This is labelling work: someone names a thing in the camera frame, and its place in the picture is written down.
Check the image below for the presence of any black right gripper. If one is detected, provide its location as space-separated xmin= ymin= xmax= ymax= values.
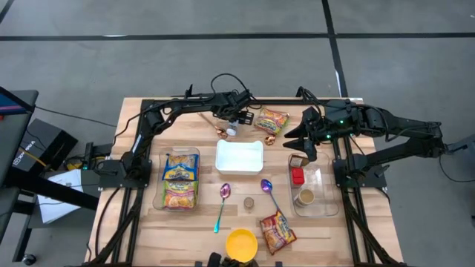
xmin=283 ymin=105 xmax=337 ymax=163

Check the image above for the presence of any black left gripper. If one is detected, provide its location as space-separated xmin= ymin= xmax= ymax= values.
xmin=218 ymin=90 xmax=255 ymax=129

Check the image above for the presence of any small brown food package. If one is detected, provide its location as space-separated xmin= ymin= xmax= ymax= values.
xmin=289 ymin=154 xmax=309 ymax=168

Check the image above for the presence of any red small block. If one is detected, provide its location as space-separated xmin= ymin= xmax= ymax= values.
xmin=291 ymin=167 xmax=306 ymax=185

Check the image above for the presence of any round paper cup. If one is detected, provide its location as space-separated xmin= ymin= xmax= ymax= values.
xmin=295 ymin=188 xmax=316 ymax=208

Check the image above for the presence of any pink spoon teal handle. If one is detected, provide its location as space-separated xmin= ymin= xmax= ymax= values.
xmin=213 ymin=182 xmax=232 ymax=234

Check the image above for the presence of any red instant noodle packet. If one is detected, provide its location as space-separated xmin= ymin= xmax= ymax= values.
xmin=259 ymin=209 xmax=298 ymax=256

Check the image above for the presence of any white rectangular tray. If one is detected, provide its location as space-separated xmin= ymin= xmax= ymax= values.
xmin=214 ymin=139 xmax=265 ymax=176

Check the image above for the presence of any black flat bar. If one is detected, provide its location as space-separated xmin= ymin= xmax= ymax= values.
xmin=170 ymin=90 xmax=223 ymax=99

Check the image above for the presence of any iridescent purple spoon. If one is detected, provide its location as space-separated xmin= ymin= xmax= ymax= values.
xmin=260 ymin=178 xmax=284 ymax=216

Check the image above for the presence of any clear plastic container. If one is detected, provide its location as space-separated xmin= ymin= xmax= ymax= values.
xmin=287 ymin=151 xmax=340 ymax=219
xmin=152 ymin=146 xmax=202 ymax=212

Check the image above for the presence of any yellow plastic bowl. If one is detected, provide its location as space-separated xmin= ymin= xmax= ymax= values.
xmin=225 ymin=228 xmax=259 ymax=264

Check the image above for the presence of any white paper sheet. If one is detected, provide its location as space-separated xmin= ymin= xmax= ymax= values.
xmin=36 ymin=168 xmax=85 ymax=225

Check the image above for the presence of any black equipment box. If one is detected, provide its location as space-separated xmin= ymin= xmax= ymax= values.
xmin=13 ymin=118 xmax=79 ymax=174

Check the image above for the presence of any black side desk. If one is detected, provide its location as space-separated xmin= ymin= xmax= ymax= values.
xmin=0 ymin=87 xmax=99 ymax=263

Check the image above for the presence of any dark laptop screen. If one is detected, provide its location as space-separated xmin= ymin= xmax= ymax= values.
xmin=0 ymin=87 xmax=36 ymax=116

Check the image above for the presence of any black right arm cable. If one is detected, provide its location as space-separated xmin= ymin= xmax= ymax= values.
xmin=296 ymin=87 xmax=335 ymax=112

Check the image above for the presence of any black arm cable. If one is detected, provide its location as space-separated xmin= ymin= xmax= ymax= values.
xmin=296 ymin=87 xmax=335 ymax=112
xmin=209 ymin=72 xmax=263 ymax=111

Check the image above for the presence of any black aluminium table frame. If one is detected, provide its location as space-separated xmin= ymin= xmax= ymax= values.
xmin=79 ymin=96 xmax=409 ymax=267

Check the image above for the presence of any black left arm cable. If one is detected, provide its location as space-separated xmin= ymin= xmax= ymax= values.
xmin=209 ymin=72 xmax=263 ymax=111

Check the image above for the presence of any thin black floor cable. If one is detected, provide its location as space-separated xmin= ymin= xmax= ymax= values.
xmin=35 ymin=105 xmax=118 ymax=129

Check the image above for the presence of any thick black floor cable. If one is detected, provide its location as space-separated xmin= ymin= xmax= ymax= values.
xmin=94 ymin=187 xmax=122 ymax=257

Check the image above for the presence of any short yellow cable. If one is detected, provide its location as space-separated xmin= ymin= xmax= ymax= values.
xmin=20 ymin=147 xmax=48 ymax=168

